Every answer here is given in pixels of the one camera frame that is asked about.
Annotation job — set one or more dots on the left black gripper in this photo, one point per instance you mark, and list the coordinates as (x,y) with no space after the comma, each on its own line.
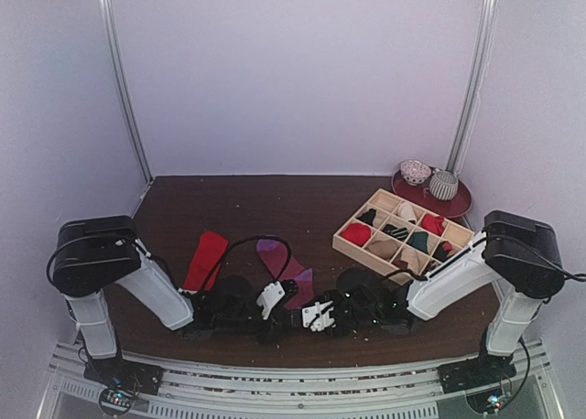
(274,329)

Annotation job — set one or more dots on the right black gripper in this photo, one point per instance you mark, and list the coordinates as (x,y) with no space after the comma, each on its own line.
(350,313)

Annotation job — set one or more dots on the purple sock with orange cuff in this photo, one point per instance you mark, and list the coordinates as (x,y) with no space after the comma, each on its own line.
(273,255)

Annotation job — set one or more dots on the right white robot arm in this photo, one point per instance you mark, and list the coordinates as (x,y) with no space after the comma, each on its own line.
(521,251)

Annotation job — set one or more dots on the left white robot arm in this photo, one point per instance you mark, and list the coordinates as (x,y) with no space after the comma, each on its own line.
(93,254)

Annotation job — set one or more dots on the red sock with striped cuff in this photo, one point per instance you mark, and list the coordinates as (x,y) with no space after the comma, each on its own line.
(203,269)

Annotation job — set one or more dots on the red rolled sock in box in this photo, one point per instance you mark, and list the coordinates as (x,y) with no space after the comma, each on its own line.
(357,233)

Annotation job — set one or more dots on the beige rolled sock in box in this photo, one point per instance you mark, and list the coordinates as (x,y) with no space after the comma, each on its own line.
(384,249)

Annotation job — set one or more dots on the wooden compartment organizer box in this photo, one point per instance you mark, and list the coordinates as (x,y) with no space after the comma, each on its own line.
(386,204)

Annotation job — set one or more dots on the black rolled sock in box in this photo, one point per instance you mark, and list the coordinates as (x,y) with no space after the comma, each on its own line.
(368,217)

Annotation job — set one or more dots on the black striped sock in box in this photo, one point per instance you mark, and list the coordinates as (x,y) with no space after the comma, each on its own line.
(398,233)

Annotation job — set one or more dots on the teal rolled sock in box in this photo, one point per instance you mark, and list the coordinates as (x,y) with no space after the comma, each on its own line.
(419,241)

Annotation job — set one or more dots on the cream rolled sock in box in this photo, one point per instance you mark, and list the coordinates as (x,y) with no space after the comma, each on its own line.
(408,212)

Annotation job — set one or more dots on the black red sock in box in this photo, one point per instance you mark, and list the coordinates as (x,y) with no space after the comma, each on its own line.
(444,251)

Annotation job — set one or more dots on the red patterned sock in box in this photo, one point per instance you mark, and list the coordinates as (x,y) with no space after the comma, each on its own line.
(433,224)

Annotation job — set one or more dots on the white patterned bowl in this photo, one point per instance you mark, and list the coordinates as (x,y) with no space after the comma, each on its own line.
(414,172)

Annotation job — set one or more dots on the red round tray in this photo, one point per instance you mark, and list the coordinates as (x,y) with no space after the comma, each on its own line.
(420,195)

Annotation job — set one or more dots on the grey striped cup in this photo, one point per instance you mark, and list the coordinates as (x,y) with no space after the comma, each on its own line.
(443,185)

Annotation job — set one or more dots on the right circuit board with leds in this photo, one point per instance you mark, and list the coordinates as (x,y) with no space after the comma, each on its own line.
(489,402)

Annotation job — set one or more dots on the circuit board with leds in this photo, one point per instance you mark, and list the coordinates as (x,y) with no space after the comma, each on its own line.
(489,402)
(115,403)

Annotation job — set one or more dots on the left circuit board with leds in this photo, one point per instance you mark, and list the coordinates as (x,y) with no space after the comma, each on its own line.
(115,403)

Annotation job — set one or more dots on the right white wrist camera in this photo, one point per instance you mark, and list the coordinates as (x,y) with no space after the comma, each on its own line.
(318,317)

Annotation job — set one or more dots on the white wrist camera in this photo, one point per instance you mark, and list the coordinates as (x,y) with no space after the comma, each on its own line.
(271,295)
(318,317)

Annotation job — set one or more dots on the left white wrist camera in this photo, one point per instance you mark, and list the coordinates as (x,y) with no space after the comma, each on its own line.
(271,295)

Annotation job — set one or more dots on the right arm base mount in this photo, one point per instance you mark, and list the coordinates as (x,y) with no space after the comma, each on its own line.
(469,374)

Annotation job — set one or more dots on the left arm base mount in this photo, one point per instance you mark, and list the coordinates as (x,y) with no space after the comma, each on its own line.
(124,375)

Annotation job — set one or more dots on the left aluminium frame post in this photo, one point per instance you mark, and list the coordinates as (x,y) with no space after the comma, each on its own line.
(122,88)

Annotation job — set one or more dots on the aluminium frame post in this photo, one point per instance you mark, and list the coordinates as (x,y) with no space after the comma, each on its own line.
(122,88)
(471,101)

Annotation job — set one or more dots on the right aluminium frame post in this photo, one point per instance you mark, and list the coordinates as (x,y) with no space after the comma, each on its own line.
(471,101)

